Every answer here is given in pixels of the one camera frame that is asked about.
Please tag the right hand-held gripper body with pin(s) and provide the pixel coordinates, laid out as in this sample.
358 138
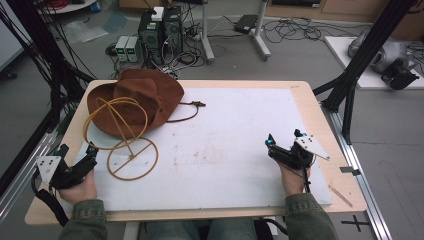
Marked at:
293 156

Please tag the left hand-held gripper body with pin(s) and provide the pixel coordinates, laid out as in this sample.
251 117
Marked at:
71 173

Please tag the brown cowboy hat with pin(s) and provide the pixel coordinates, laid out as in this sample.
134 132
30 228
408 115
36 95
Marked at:
151 96

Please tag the person's left hand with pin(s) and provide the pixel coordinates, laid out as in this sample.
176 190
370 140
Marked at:
81 191

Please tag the person's right hand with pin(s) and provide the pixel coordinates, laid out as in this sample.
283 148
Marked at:
293 181

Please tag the white foam mat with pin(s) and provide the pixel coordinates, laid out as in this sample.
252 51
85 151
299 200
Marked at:
226 150

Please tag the thin wooden stick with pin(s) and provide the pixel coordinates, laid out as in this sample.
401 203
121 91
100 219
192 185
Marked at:
340 196

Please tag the white floor board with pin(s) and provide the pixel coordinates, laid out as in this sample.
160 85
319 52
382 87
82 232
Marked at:
366 80

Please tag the white desk leg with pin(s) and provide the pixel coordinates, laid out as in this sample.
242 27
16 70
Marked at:
206 33
260 33

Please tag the grey power supply unit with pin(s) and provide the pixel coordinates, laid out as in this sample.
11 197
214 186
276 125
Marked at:
121 48
133 49

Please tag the person's legs in jeans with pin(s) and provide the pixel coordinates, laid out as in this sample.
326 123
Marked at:
200 230

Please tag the black device on board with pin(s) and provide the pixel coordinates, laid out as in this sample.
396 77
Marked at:
400 76

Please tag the flat black box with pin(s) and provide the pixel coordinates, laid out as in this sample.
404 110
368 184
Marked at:
246 24

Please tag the grey rounded shell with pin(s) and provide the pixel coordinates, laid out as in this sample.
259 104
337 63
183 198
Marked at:
388 53

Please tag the clear plastic sheet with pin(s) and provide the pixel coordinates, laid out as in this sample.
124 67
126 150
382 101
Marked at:
83 31

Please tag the round white table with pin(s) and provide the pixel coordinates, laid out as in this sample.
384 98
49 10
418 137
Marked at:
71 6

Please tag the small white box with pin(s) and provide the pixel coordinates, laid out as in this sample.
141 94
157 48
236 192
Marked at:
157 14

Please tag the aluminium rail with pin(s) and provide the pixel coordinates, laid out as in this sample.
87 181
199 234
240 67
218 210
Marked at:
361 186
30 166

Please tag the small metal bracket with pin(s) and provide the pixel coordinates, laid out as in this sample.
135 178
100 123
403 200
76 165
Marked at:
350 170

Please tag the black metal frame post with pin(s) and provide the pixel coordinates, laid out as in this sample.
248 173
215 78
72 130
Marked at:
366 53

